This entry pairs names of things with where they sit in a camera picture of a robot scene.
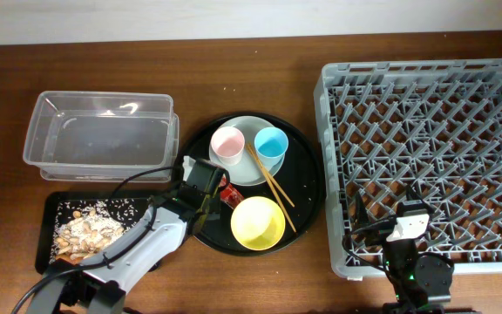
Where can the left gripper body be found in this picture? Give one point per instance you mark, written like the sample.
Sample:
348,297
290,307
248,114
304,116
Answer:
213,205

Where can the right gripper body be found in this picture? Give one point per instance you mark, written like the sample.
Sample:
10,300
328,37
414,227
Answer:
379,234

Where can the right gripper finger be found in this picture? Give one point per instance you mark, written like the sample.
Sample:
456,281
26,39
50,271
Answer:
413,199
361,218

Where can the red snack wrapper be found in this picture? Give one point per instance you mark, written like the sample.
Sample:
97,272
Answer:
229,194

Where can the pink cup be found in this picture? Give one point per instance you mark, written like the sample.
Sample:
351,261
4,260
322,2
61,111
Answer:
228,144

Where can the yellow bowl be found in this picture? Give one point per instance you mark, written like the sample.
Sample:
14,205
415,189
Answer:
258,223

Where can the wooden chopstick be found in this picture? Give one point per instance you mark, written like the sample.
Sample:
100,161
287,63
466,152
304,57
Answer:
268,176
281,205

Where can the blue cup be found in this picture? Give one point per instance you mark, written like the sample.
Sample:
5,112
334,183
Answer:
270,144

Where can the food scraps with rice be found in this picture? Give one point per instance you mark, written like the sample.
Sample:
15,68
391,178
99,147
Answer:
82,228

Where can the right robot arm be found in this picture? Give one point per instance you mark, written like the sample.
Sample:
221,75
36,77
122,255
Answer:
421,281

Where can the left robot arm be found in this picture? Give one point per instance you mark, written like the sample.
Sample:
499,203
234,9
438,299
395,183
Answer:
100,283

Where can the grey dishwasher rack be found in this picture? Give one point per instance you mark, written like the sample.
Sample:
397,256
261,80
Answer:
435,125

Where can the black rectangular waste tray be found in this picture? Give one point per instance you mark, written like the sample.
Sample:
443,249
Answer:
46,218

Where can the grey ceramic plate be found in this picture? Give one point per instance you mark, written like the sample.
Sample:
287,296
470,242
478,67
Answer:
246,172

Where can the round black serving tray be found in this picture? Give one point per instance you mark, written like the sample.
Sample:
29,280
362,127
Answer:
299,173

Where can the clear plastic bin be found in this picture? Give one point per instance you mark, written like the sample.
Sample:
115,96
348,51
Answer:
103,136

